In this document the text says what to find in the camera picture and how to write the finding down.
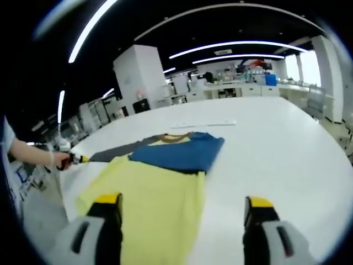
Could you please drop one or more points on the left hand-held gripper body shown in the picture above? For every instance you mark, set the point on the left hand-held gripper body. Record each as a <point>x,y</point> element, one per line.
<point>65,146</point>

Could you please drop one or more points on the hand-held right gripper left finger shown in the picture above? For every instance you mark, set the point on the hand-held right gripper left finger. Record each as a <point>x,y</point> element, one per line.
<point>107,218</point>

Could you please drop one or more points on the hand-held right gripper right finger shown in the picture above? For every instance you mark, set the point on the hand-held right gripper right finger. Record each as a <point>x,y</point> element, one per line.
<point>257,220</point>

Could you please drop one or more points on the yellow blue grey garment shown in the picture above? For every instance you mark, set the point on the yellow blue grey garment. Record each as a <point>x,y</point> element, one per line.
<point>154,207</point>

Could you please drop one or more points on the person's left hand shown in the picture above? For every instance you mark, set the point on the person's left hand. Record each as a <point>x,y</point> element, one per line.
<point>58,160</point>

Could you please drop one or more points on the black cabinet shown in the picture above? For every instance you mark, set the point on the black cabinet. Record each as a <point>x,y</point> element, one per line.
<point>141,106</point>

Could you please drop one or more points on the wide white pillar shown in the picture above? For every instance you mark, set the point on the wide white pillar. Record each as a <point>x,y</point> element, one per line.
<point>138,71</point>

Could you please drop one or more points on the white flat strip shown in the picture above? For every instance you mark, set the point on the white flat strip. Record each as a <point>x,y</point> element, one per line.
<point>204,124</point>

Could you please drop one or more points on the white counter cabinet row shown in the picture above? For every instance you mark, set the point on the white counter cabinet row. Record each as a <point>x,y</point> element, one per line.
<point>248,91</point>

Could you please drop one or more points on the grey mesh chair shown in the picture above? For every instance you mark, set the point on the grey mesh chair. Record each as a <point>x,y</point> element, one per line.
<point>314,102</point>

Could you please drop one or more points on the blue storage bin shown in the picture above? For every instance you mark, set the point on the blue storage bin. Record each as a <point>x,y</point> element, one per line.
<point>270,80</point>

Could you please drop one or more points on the dark rounded object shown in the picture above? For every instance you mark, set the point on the dark rounded object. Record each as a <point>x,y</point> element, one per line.
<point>209,76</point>

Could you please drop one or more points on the narrow white pillar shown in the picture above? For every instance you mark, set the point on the narrow white pillar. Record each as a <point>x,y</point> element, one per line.
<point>328,82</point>

